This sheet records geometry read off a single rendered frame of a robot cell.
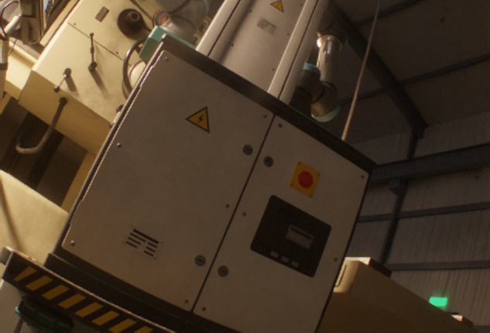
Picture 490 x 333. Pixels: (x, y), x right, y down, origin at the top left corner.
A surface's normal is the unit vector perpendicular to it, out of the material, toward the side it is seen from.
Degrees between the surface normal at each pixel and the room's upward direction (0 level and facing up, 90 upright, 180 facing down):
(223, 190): 90
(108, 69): 90
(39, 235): 90
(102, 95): 90
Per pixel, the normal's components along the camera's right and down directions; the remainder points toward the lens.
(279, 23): 0.39, -0.25
